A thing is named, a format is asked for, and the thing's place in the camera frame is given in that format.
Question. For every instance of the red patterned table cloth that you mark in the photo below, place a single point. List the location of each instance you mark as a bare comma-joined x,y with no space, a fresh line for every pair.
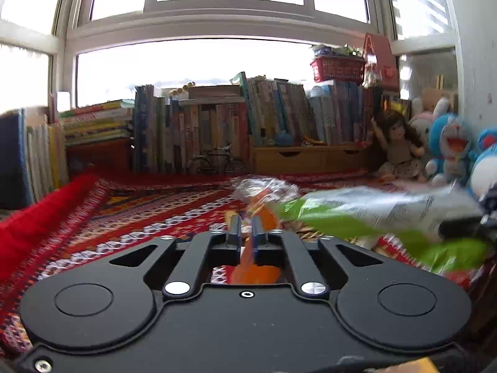
94,217

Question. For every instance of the pink letter A sign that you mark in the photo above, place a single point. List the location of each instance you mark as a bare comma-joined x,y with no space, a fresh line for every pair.
380,69

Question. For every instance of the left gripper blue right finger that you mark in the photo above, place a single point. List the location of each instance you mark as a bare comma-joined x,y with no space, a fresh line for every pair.
288,252

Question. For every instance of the green white snack bag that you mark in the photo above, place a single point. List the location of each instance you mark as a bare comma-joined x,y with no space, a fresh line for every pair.
409,221

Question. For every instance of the wooden drawer shelf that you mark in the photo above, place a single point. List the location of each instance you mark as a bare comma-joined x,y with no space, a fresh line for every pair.
308,156

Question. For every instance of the stack of flat books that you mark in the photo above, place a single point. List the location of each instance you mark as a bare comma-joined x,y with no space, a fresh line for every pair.
97,123

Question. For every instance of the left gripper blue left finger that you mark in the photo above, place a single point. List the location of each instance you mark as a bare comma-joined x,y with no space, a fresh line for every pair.
205,252

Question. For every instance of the orange potato sticks bag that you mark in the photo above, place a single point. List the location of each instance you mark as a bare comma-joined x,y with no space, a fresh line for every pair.
259,218

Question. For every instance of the miniature black bicycle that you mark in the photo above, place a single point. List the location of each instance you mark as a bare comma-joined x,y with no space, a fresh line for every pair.
217,161

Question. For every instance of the right row of upright books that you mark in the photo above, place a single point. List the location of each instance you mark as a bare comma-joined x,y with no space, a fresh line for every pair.
332,112

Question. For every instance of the middle row of upright books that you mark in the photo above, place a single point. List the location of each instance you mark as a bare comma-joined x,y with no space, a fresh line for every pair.
172,128

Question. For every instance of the red plastic basket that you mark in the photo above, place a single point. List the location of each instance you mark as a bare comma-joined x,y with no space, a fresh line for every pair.
344,69

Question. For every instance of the blue Doraemon plush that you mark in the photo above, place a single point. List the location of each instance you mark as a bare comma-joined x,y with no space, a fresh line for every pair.
451,147

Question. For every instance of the brown haired doll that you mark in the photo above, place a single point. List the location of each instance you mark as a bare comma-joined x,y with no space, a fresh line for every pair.
402,146

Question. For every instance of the clear plastic bag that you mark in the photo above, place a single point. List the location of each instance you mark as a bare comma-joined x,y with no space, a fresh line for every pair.
259,189

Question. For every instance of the left row of upright books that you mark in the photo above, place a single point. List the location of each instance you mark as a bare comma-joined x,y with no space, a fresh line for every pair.
33,157

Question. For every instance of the row of upright books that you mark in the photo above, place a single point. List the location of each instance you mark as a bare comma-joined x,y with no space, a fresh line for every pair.
332,112
33,157
172,128

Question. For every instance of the white pink rabbit plush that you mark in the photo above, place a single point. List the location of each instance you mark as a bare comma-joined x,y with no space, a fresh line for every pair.
423,119

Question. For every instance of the red crate under books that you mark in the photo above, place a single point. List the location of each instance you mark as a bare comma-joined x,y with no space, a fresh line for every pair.
104,157

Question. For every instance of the blue yarn ball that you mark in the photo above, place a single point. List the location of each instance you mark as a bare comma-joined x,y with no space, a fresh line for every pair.
284,139

